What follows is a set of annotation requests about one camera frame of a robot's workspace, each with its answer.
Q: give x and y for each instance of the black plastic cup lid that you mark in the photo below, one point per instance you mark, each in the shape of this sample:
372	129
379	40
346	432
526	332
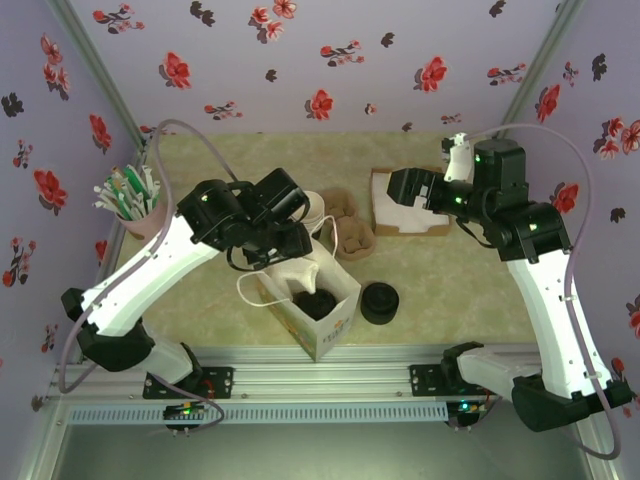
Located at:
315	304

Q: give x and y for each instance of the white paper carrier bag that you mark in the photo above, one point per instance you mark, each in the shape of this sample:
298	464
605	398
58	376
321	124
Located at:
335	330

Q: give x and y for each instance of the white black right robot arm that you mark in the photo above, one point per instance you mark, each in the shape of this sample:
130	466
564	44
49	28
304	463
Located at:
550	310

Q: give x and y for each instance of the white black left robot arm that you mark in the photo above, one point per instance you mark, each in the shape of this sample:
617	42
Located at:
150	275

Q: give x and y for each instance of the stack of white paper cups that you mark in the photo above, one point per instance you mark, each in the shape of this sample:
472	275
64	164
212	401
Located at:
317	222

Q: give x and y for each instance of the white napkin stack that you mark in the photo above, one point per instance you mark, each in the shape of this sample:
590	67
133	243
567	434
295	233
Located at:
395	215

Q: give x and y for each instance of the brown cardboard napkin tray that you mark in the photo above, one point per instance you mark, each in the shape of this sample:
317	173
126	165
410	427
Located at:
385	231

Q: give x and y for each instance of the brown pulp cup carrier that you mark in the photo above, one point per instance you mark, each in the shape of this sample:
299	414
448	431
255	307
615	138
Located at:
342	202
355	240

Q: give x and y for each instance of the white wrapped straw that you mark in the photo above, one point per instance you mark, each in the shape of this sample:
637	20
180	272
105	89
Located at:
106	206
107	196
148	185
152	197

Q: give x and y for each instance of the pink straw holder cup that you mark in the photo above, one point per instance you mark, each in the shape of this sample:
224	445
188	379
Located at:
145	227

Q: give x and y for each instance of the green wrapped straw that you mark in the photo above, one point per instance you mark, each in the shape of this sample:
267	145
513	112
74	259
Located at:
120	189
134	186

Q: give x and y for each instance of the stack of black cup lids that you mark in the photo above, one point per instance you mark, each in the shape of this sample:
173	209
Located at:
380	302

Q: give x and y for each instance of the black controller board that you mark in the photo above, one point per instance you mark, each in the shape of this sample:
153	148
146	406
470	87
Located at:
185	412
467	410

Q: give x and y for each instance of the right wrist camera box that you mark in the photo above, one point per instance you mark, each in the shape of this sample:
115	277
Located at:
457	160

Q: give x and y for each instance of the aluminium corner post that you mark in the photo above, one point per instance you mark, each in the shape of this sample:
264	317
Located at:
537	65
95	65

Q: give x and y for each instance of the aluminium front frame rail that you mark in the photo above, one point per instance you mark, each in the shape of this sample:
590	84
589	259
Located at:
320	375

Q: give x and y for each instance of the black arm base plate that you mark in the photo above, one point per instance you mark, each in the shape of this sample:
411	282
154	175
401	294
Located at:
425	380
220	382

